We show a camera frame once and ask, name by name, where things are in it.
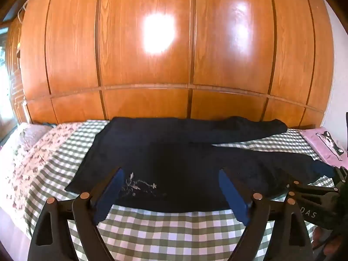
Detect pink cat print pillow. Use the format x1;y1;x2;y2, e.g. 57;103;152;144
299;127;348;167

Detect green white checked bed sheet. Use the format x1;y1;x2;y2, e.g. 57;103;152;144
23;120;335;261

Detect carved wooden panel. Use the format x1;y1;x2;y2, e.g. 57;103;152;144
7;16;29;123

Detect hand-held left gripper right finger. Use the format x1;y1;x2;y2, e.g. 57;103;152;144
219;168;310;261

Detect dark navy pants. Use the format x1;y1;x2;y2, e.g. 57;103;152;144
65;116;335;213

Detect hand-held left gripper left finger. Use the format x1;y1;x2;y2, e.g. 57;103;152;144
27;167;125;261

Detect wooden wardrobe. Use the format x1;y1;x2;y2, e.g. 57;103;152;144
5;0;335;128

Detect pink floral blanket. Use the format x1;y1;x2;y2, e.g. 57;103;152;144
0;121;85;221

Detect person's right hand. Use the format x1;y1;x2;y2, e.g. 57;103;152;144
312;226;348;256

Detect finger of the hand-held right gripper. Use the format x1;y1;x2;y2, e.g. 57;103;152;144
285;180;338;197

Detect pink textured pillow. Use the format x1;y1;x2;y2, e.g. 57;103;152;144
16;122;53;153

